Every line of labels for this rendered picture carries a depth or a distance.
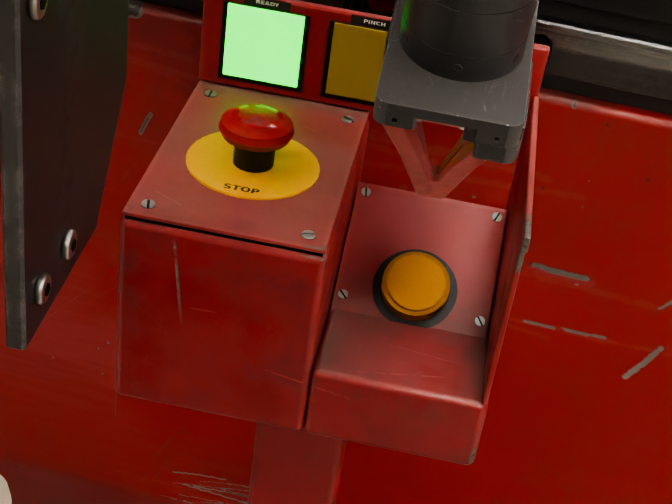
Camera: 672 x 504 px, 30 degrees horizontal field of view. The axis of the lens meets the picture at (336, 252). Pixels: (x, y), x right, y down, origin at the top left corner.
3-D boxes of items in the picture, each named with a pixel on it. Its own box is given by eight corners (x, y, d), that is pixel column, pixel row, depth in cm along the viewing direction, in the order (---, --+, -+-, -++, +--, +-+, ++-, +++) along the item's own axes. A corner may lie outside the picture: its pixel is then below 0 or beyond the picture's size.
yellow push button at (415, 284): (374, 319, 71) (376, 307, 69) (387, 258, 72) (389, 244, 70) (440, 332, 71) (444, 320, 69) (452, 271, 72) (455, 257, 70)
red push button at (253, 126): (206, 185, 66) (211, 125, 64) (224, 149, 69) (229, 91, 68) (280, 199, 66) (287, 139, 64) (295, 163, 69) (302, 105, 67)
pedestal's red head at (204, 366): (112, 396, 69) (121, 104, 59) (187, 241, 82) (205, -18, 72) (472, 470, 67) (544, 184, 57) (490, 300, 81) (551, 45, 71)
